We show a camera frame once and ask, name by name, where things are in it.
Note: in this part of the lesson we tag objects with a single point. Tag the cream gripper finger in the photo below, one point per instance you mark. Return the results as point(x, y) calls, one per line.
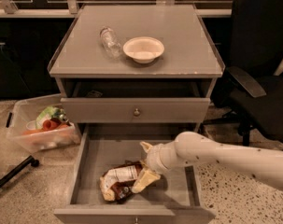
point(147, 147)
point(143, 179)

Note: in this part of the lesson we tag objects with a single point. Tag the black office chair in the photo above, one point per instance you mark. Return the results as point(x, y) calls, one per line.
point(252, 85)

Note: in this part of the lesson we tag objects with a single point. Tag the clear plastic storage bin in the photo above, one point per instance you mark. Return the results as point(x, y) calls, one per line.
point(23, 118)

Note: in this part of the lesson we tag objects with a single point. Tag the open grey middle drawer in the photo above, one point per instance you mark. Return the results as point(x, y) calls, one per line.
point(108, 164)

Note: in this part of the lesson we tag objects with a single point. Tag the white bowl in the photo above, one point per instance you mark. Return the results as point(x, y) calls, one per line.
point(143, 49)

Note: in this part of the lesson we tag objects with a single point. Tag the brown chip bag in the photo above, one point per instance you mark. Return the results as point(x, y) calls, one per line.
point(116, 183)

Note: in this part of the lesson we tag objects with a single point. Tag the grey drawer cabinet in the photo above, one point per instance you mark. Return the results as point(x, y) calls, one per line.
point(137, 64)

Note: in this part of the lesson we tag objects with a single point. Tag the green and white bag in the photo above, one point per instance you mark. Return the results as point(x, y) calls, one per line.
point(50, 112)

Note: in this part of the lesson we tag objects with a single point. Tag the black chair leg with caster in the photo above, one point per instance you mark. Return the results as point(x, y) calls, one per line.
point(30, 160)

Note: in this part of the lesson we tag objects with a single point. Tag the closed grey top drawer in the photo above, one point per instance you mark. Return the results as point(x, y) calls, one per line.
point(135, 110)

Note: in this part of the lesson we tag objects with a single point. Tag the clear plastic bottle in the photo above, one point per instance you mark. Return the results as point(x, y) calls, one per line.
point(110, 42)

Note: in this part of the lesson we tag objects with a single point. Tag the orange snack item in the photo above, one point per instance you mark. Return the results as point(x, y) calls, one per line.
point(48, 125)

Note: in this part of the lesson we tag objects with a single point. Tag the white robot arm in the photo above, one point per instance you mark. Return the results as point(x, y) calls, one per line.
point(189, 148)

